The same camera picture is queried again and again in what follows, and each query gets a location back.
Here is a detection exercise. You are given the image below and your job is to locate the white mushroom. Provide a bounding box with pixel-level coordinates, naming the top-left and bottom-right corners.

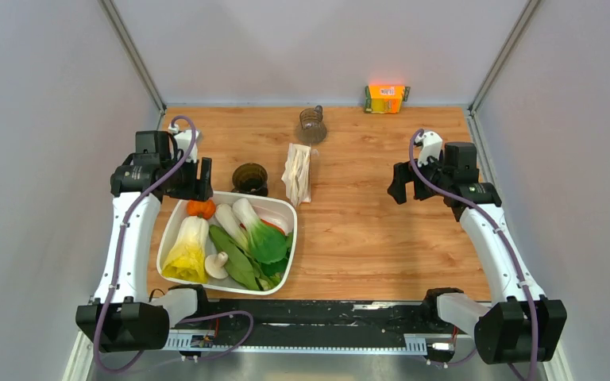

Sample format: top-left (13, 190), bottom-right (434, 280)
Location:
top-left (204, 252), bottom-right (229, 279)

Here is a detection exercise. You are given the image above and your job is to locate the orange green carton box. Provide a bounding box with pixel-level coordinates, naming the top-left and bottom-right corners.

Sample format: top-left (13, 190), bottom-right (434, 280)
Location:
top-left (363, 85), bottom-right (411, 114)

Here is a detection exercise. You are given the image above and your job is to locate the clear glass coffee server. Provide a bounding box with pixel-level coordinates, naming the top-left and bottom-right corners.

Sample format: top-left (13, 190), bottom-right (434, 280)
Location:
top-left (295, 105), bottom-right (327, 145)

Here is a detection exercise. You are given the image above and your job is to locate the red chili pepper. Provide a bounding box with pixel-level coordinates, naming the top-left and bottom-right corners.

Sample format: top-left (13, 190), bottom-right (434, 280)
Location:
top-left (261, 219), bottom-right (287, 236)

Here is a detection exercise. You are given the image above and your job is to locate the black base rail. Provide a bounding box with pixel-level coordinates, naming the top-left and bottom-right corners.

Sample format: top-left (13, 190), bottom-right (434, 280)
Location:
top-left (164, 299), bottom-right (473, 367)

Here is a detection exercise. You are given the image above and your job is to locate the white bok choy stalk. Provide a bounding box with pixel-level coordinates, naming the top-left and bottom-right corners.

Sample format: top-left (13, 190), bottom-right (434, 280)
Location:
top-left (214, 204), bottom-right (249, 252)

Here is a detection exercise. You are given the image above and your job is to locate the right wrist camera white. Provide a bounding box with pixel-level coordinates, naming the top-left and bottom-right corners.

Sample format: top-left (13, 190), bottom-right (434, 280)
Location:
top-left (414, 130), bottom-right (443, 167)

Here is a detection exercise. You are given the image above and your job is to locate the green bok choy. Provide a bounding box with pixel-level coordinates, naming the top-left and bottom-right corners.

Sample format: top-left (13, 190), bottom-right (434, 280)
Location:
top-left (232, 198), bottom-right (288, 264)

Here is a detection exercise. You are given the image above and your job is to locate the dark green leaf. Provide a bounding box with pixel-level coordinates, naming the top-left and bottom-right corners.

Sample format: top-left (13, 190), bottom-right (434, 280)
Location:
top-left (210, 225), bottom-right (261, 291)

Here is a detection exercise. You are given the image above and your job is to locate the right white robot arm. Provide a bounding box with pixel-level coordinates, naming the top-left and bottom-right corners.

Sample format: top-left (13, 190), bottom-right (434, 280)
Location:
top-left (388, 134), bottom-right (567, 364)

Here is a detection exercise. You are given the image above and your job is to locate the pack of paper filters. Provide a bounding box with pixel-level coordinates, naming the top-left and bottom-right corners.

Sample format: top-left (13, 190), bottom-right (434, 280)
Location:
top-left (281, 143), bottom-right (318, 207)

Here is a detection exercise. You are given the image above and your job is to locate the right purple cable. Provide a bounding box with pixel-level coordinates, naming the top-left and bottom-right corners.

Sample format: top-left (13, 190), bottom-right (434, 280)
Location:
top-left (408, 128), bottom-right (540, 381)

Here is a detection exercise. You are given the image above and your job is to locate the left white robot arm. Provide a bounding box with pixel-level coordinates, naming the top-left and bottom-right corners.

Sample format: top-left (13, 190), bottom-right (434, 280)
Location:
top-left (75, 130), bottom-right (213, 352)

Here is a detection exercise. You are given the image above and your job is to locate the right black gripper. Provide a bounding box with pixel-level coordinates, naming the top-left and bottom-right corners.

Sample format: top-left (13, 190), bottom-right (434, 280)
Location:
top-left (387, 149), bottom-right (451, 205)

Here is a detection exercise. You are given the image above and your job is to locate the dark brown coffee dripper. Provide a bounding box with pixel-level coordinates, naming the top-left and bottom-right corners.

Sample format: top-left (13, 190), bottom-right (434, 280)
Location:
top-left (231, 163), bottom-right (268, 197)

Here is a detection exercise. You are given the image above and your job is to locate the orange small pumpkin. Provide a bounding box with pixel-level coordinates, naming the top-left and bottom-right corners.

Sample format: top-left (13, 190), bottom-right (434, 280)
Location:
top-left (186, 199), bottom-right (216, 220)

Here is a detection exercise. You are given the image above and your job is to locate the yellow napa cabbage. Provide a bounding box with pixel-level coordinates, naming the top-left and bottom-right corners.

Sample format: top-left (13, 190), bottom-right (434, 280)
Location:
top-left (161, 217), bottom-right (210, 283)

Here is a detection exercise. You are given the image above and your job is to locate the white rectangular tray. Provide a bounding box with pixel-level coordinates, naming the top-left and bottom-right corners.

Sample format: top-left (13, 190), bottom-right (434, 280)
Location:
top-left (153, 191), bottom-right (298, 296)

